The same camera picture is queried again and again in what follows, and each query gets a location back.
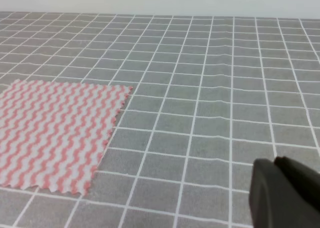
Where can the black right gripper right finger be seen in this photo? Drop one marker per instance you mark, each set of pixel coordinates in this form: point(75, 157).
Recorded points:
point(305, 180)

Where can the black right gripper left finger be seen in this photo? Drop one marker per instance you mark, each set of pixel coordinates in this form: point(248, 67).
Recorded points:
point(274, 202)

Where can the pink white wavy towel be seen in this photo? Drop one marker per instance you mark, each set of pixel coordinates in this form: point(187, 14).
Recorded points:
point(53, 135)

